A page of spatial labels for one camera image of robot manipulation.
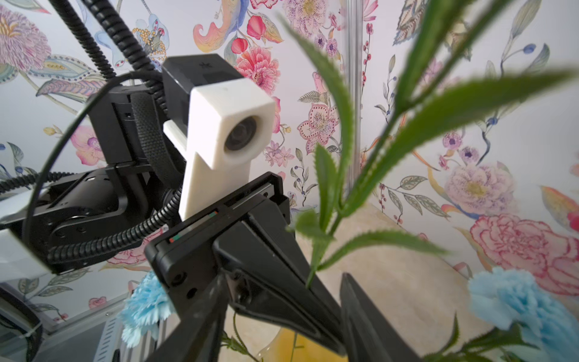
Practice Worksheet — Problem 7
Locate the coral red rose stem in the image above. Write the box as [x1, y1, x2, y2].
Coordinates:
[220, 312, 264, 362]

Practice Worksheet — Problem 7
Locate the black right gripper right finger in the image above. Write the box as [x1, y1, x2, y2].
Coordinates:
[340, 273, 422, 362]

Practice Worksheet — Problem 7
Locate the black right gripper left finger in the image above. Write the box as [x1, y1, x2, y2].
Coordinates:
[148, 275, 229, 362]

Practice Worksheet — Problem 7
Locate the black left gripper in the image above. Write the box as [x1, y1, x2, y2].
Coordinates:
[146, 172, 345, 355]

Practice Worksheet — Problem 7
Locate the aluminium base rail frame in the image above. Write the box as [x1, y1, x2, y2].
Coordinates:
[36, 296, 179, 361]

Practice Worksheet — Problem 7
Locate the yellow fluted glass vase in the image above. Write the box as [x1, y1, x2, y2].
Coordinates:
[257, 328, 348, 362]

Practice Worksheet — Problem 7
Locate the blue carnation stem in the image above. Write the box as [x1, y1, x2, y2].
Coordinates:
[423, 268, 578, 361]
[289, 1, 577, 286]

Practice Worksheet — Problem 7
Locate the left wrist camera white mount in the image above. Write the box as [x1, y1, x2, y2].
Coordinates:
[162, 54, 277, 220]

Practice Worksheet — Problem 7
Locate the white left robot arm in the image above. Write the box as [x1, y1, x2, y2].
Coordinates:
[6, 1, 346, 361]

